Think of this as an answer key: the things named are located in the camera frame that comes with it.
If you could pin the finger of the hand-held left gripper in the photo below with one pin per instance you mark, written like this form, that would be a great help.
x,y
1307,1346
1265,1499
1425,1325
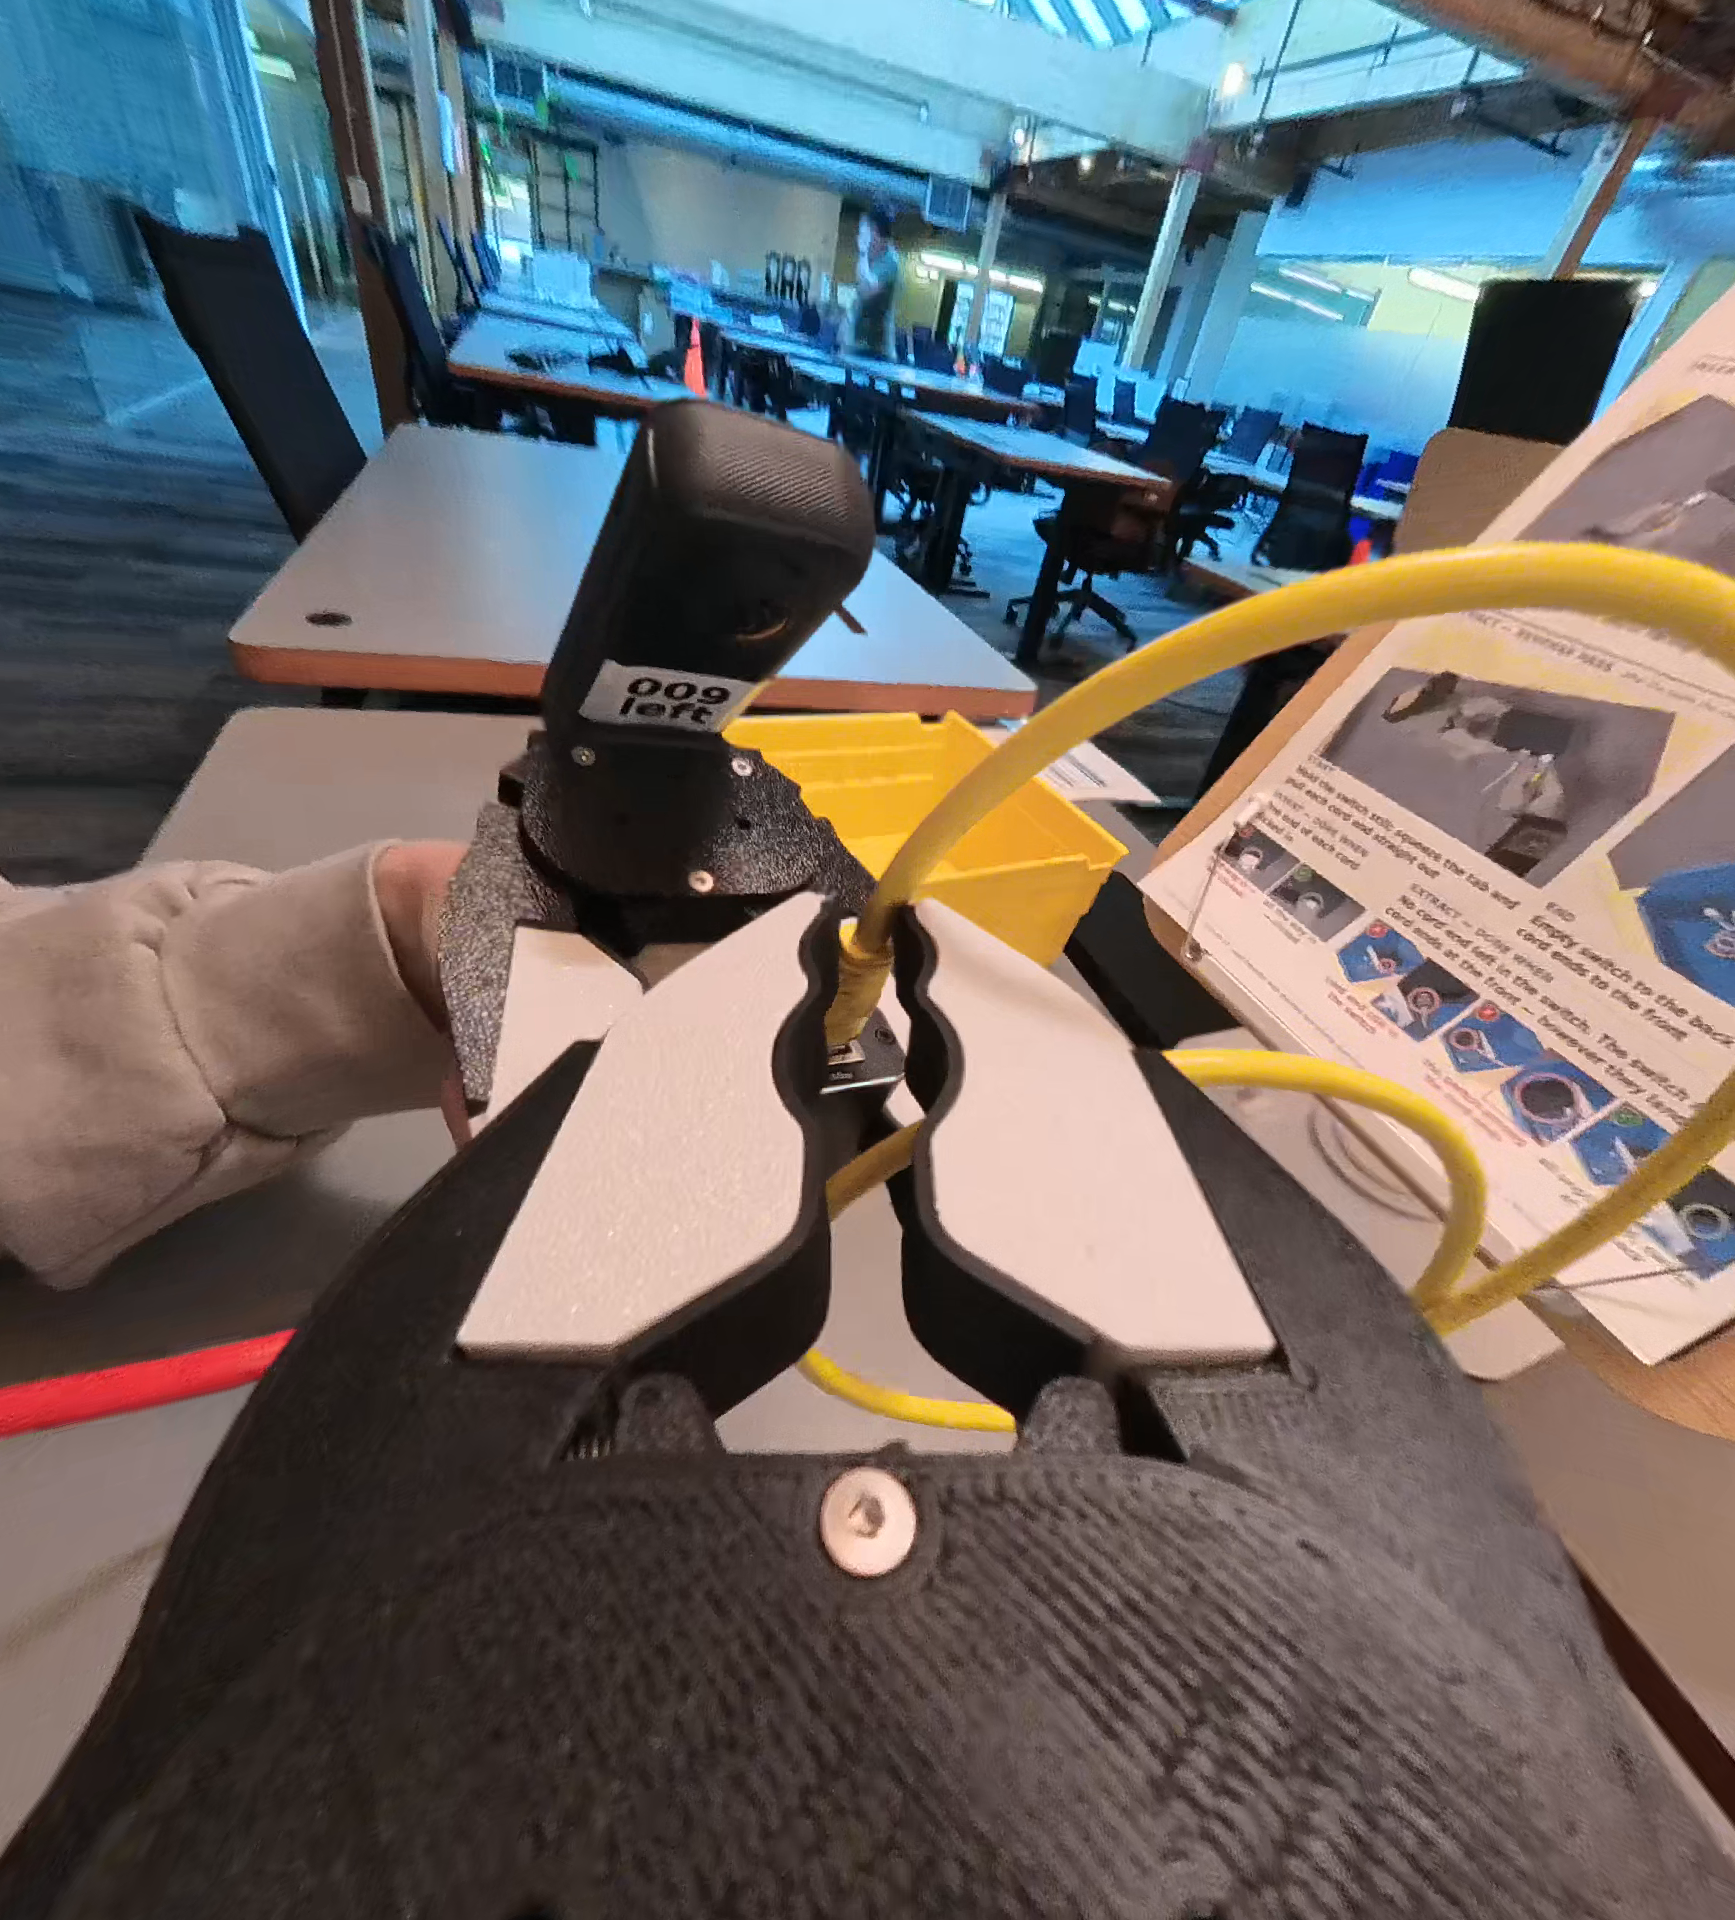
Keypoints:
x,y
551,1007

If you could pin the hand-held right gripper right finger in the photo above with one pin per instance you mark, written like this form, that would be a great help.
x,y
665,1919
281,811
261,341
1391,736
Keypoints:
x,y
1093,1187

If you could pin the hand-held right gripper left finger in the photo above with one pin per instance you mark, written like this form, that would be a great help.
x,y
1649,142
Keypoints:
x,y
641,1171

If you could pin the person's left forearm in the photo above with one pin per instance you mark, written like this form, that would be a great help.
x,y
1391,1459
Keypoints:
x,y
118,1051

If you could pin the person's left hand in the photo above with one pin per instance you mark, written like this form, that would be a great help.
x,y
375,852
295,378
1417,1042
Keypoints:
x,y
417,931

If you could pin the yellow plastic bin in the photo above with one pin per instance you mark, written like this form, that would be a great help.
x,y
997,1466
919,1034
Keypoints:
x,y
807,767

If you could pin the wooden office desk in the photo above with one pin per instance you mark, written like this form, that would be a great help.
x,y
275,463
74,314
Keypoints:
x,y
477,556

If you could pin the black office chair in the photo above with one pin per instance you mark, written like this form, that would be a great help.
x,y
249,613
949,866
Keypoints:
x,y
251,361

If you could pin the printed instruction sheet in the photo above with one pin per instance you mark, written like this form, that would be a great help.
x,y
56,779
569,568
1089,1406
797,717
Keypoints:
x,y
1527,780

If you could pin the wooden clipboard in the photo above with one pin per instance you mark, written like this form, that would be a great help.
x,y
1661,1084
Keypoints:
x,y
1467,497

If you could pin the black monitor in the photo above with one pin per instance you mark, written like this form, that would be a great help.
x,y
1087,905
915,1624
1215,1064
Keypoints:
x,y
1543,361

